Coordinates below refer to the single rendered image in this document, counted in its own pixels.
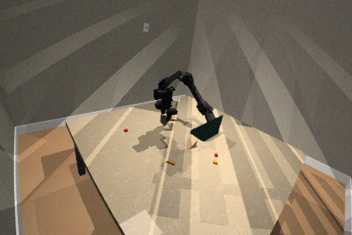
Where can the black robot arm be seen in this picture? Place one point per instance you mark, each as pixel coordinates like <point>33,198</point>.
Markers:
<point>162,92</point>

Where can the tan triangular block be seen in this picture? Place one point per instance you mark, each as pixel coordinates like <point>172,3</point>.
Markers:
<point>191,142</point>

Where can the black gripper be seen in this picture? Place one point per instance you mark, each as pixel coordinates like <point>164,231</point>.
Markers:
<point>170,112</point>

